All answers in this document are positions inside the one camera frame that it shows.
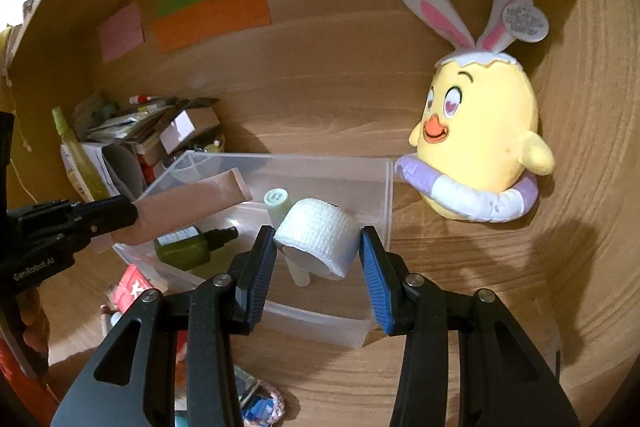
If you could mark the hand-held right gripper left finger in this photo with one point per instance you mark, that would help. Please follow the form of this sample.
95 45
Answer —
256 279

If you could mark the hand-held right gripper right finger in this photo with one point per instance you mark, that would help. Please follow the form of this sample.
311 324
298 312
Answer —
377 289

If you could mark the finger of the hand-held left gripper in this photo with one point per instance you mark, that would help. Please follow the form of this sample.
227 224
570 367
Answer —
112 213

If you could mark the beige squeeze tube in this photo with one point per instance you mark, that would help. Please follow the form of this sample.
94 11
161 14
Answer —
185 202

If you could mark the red envelope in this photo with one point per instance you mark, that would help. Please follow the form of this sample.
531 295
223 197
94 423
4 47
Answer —
131 284

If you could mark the white bandage roll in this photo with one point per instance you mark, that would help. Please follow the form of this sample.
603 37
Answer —
320 237

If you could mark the clear plastic bin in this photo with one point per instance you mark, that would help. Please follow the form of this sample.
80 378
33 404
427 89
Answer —
345 187

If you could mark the red boxes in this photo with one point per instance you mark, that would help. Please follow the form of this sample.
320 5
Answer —
147 169

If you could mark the dark green spray bottle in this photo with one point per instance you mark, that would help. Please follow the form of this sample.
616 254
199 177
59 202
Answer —
182 249

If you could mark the pale green capped tube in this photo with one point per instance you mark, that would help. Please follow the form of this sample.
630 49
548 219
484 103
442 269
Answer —
276 199

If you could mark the stack of books and papers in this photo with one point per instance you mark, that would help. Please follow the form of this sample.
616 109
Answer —
120 124

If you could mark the small open cardboard box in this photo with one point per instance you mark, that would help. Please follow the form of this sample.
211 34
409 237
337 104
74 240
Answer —
187 127

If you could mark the white red glue stick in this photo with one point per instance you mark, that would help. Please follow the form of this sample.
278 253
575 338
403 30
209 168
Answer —
142 99

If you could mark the pink sticky note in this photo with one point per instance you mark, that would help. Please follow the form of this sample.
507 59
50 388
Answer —
121 32

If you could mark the yellow chick plush toy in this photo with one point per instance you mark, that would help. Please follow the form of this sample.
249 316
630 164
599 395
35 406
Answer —
480 127

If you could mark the orange paper note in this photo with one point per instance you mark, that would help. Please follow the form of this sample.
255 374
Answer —
215 19

